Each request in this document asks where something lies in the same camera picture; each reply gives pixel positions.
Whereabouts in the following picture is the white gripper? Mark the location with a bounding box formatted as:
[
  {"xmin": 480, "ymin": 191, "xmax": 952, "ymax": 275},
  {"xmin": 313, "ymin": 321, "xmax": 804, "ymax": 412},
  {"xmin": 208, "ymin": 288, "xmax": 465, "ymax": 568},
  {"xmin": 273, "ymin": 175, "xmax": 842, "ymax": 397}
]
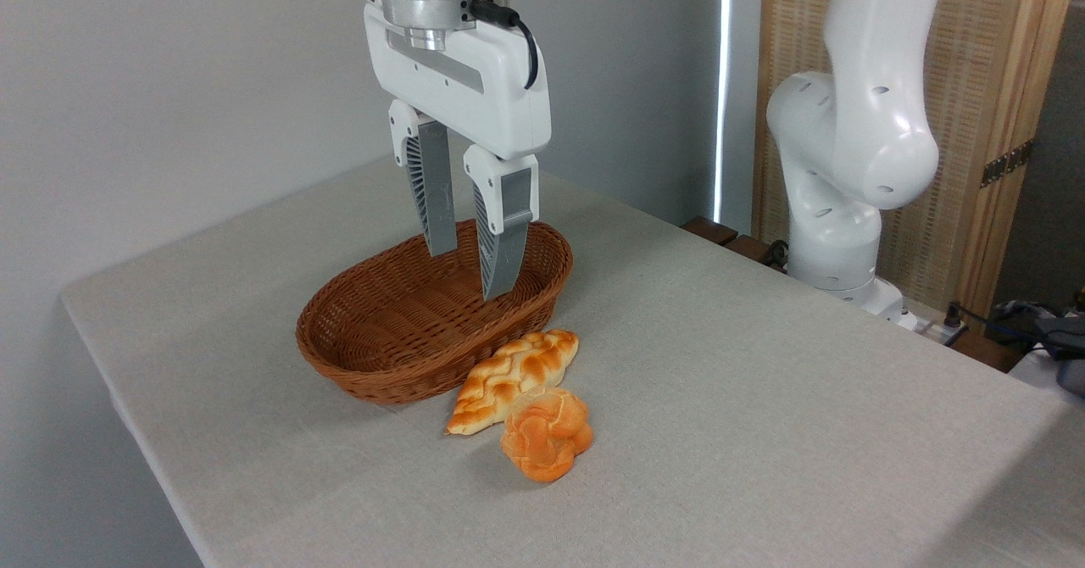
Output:
[{"xmin": 364, "ymin": 3, "xmax": 553, "ymax": 302}]

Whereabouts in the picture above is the round knotted bread roll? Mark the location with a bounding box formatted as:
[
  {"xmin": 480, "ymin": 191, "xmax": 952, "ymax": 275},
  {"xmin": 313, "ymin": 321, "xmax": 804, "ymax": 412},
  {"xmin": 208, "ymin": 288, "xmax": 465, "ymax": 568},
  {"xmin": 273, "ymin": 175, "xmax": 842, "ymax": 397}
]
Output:
[{"xmin": 499, "ymin": 387, "xmax": 595, "ymax": 484}]

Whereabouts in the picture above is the brown wicker oval basket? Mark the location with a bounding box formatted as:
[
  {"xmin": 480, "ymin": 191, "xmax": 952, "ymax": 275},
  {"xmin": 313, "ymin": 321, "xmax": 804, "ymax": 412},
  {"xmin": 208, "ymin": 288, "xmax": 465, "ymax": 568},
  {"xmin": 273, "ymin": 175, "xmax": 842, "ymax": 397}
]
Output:
[{"xmin": 295, "ymin": 218, "xmax": 575, "ymax": 406}]

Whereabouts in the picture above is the long braided bread loaf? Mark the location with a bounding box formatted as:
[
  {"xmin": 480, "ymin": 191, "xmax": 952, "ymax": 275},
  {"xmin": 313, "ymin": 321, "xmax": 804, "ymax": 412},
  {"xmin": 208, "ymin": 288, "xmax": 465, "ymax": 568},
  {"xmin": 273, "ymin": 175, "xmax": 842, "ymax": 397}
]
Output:
[{"xmin": 446, "ymin": 328, "xmax": 581, "ymax": 437}]

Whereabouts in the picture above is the dark wooden block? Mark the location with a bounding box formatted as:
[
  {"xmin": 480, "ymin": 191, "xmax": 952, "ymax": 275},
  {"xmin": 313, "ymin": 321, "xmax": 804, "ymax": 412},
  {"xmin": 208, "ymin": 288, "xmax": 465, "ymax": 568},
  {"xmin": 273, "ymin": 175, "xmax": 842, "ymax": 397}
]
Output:
[
  {"xmin": 724, "ymin": 234, "xmax": 791, "ymax": 274},
  {"xmin": 680, "ymin": 215, "xmax": 739, "ymax": 248}
]

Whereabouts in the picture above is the grey linen tablecloth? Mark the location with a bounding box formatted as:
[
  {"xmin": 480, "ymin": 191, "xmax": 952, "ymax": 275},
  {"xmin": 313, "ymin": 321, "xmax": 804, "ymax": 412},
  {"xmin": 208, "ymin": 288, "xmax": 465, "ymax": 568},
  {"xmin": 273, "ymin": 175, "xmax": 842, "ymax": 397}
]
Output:
[{"xmin": 60, "ymin": 140, "xmax": 1085, "ymax": 568}]

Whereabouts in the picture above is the white power strip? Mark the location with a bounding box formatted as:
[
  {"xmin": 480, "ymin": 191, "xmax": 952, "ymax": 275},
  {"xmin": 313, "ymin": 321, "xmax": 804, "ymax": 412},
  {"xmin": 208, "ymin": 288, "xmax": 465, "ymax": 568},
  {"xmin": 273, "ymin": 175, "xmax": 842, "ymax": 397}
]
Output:
[{"xmin": 897, "ymin": 297, "xmax": 969, "ymax": 347}]

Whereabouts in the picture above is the metal screen hinge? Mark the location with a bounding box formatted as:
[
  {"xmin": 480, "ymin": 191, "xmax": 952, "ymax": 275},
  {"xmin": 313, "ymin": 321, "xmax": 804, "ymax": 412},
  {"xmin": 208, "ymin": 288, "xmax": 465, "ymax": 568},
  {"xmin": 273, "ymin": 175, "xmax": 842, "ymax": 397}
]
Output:
[{"xmin": 980, "ymin": 139, "xmax": 1035, "ymax": 190}]

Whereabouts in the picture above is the wooden rattan folding screen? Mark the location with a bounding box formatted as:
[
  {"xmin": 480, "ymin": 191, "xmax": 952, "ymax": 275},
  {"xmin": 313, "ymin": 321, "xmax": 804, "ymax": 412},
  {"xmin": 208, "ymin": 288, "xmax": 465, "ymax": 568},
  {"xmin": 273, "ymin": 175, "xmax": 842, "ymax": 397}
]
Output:
[{"xmin": 752, "ymin": 0, "xmax": 1082, "ymax": 316}]

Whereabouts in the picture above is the dark grey bundled device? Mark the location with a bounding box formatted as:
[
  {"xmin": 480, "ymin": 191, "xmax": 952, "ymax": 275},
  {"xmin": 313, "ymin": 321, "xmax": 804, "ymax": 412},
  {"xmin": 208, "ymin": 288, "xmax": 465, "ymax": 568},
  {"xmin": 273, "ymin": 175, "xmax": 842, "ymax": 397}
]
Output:
[{"xmin": 986, "ymin": 298, "xmax": 1085, "ymax": 397}]

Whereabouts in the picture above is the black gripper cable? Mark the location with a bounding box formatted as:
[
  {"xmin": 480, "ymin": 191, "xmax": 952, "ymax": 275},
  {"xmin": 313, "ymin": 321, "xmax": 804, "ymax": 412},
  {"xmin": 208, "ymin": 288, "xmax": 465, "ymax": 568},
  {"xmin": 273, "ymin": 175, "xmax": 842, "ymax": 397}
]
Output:
[{"xmin": 469, "ymin": 0, "xmax": 541, "ymax": 92}]

